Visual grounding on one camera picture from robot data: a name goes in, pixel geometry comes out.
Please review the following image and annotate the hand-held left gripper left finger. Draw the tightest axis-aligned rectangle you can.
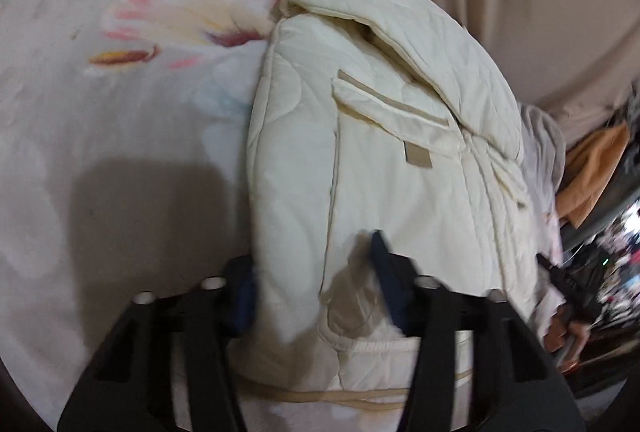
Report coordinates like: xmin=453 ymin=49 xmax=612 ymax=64
xmin=57 ymin=256 xmax=261 ymax=432

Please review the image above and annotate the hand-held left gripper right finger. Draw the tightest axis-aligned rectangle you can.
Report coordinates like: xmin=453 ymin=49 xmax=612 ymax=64
xmin=367 ymin=229 xmax=587 ymax=432

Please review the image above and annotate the cream quilted jacket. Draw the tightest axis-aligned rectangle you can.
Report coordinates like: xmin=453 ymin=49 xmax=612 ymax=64
xmin=227 ymin=0 xmax=542 ymax=413

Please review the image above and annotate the person's right hand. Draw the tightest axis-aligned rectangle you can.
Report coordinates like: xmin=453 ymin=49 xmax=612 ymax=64
xmin=545 ymin=311 xmax=594 ymax=374

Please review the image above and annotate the orange cloth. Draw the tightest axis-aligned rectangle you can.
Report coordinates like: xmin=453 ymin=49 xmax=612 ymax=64
xmin=557 ymin=122 xmax=633 ymax=229

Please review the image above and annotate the floral fleece blanket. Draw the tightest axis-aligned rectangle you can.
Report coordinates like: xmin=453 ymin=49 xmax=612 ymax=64
xmin=0 ymin=0 xmax=571 ymax=432

